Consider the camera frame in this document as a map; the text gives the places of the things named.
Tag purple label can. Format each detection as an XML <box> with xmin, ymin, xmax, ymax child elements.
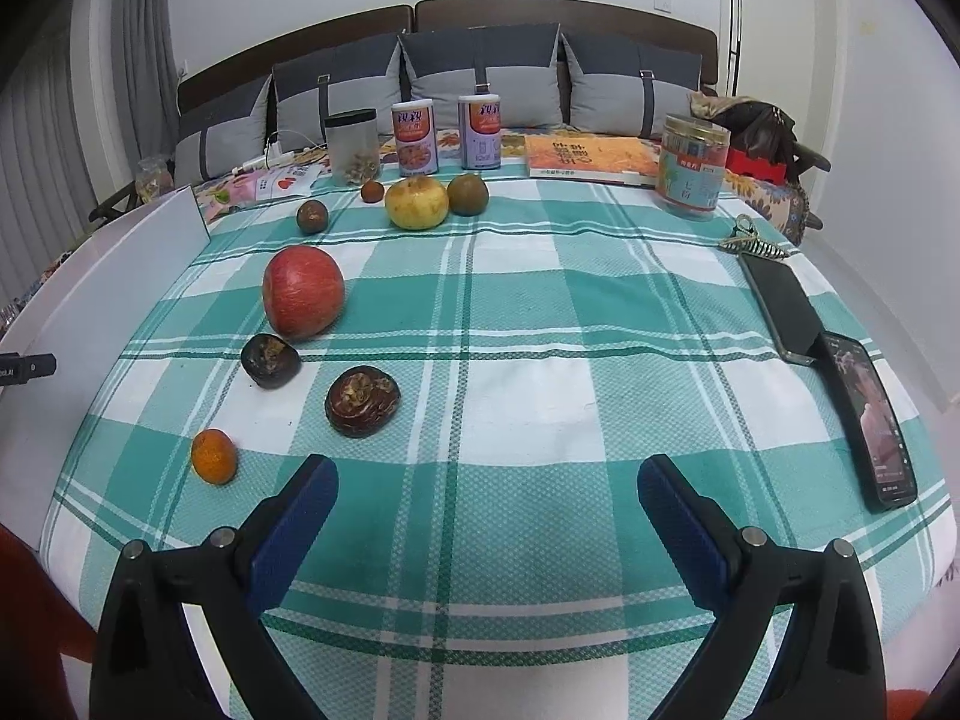
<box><xmin>457</xmin><ymin>94</ymin><xmax>503</xmax><ymax>170</ymax></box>

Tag orange label can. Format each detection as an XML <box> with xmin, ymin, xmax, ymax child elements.
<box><xmin>391</xmin><ymin>100</ymin><xmax>440</xmax><ymax>177</ymax></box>

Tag white charger cable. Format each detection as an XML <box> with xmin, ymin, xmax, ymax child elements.
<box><xmin>231</xmin><ymin>130</ymin><xmax>328</xmax><ymax>176</ymax></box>

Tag small orange tangerine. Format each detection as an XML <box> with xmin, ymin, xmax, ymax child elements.
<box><xmin>190</xmin><ymin>428</ymin><xmax>239</xmax><ymax>485</ymax></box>

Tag green checked tablecloth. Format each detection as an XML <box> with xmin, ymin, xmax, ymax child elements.
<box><xmin>37</xmin><ymin>176</ymin><xmax>957</xmax><ymax>720</ymax></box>

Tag green-brown round fruit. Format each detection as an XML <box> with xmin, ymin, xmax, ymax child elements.
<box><xmin>448</xmin><ymin>173</ymin><xmax>490</xmax><ymax>218</ymax></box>

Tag clear jar with green lid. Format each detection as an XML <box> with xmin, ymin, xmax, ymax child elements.
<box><xmin>655</xmin><ymin>113</ymin><xmax>732</xmax><ymax>221</ymax></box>

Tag dark brown bag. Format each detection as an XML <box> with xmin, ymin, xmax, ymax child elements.
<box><xmin>709</xmin><ymin>96</ymin><xmax>800</xmax><ymax>166</ymax></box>

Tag printed paper cards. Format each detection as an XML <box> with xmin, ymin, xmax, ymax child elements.
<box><xmin>217</xmin><ymin>163</ymin><xmax>332</xmax><ymax>205</ymax></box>

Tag grey curtain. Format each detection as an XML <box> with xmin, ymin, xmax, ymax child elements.
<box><xmin>0</xmin><ymin>0</ymin><xmax>182</xmax><ymax>305</ymax></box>

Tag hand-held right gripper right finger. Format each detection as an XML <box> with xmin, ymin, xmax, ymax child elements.
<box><xmin>636</xmin><ymin>454</ymin><xmax>886</xmax><ymax>720</ymax></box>

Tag black phone face down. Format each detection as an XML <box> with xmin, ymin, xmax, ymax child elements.
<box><xmin>739</xmin><ymin>251</ymin><xmax>825</xmax><ymax>367</ymax></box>

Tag floral blanket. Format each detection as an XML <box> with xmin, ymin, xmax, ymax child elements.
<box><xmin>191</xmin><ymin>124</ymin><xmax>812</xmax><ymax>242</ymax></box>

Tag grey cushion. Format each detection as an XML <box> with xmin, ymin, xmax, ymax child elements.
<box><xmin>560</xmin><ymin>31</ymin><xmax>704</xmax><ymax>140</ymax></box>
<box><xmin>174</xmin><ymin>75</ymin><xmax>273</xmax><ymax>182</ymax></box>
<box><xmin>271</xmin><ymin>35</ymin><xmax>407</xmax><ymax>145</ymax></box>
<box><xmin>397</xmin><ymin>23</ymin><xmax>565</xmax><ymax>133</ymax></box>

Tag metal hair clip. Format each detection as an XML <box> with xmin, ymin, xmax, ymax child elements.
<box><xmin>718</xmin><ymin>214</ymin><xmax>794</xmax><ymax>262</ymax></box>

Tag white board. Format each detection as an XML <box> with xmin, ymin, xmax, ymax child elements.
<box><xmin>0</xmin><ymin>184</ymin><xmax>212</xmax><ymax>545</ymax></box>

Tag dark brown sofa backrest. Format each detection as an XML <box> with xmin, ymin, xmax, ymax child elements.
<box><xmin>176</xmin><ymin>0</ymin><xmax>719</xmax><ymax>115</ymax></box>

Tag large dark brown wrinkled fruit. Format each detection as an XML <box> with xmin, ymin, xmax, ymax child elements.
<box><xmin>325</xmin><ymin>365</ymin><xmax>402</xmax><ymax>437</ymax></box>

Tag clear jar with black lid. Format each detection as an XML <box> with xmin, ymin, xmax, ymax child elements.
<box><xmin>324</xmin><ymin>109</ymin><xmax>380</xmax><ymax>188</ymax></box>

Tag yellow apple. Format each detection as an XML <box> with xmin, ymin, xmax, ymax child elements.
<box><xmin>385</xmin><ymin>176</ymin><xmax>449</xmax><ymax>231</ymax></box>

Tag red box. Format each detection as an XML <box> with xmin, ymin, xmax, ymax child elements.
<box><xmin>724</xmin><ymin>145</ymin><xmax>797</xmax><ymax>185</ymax></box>

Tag orange cover book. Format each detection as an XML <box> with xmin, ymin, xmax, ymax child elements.
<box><xmin>523</xmin><ymin>133</ymin><xmax>665</xmax><ymax>190</ymax></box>

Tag small glass jar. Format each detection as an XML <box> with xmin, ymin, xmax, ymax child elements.
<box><xmin>136</xmin><ymin>157</ymin><xmax>176</xmax><ymax>204</ymax></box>

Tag phone with lit screen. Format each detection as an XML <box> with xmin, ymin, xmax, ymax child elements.
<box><xmin>817</xmin><ymin>330</ymin><xmax>920</xmax><ymax>515</ymax></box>

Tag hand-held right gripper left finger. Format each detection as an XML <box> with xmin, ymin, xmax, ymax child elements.
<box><xmin>88</xmin><ymin>454</ymin><xmax>340</xmax><ymax>720</ymax></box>

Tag red apple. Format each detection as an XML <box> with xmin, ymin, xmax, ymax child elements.
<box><xmin>262</xmin><ymin>245</ymin><xmax>347</xmax><ymax>340</ymax></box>

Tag dark wooden armrest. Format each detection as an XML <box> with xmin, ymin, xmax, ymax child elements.
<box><xmin>88</xmin><ymin>186</ymin><xmax>143</xmax><ymax>224</ymax></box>
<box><xmin>787</xmin><ymin>139</ymin><xmax>834</xmax><ymax>185</ymax></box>

